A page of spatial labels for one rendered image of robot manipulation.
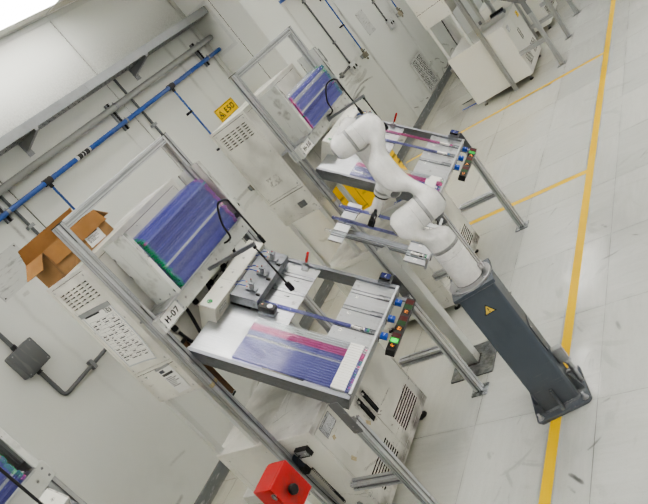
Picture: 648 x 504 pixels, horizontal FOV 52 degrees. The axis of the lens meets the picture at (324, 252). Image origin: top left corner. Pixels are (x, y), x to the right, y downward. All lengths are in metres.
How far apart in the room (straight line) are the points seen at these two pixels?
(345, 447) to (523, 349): 0.87
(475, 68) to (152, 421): 4.71
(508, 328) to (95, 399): 2.49
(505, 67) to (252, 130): 3.80
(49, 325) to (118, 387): 0.55
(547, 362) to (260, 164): 1.99
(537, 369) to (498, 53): 4.62
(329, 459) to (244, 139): 1.89
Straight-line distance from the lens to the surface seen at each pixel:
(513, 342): 2.84
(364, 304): 2.99
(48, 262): 2.99
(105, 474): 4.19
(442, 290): 4.04
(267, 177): 3.98
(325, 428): 2.94
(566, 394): 3.03
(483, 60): 7.13
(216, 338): 2.86
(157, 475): 4.36
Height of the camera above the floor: 1.92
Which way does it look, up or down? 17 degrees down
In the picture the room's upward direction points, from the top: 40 degrees counter-clockwise
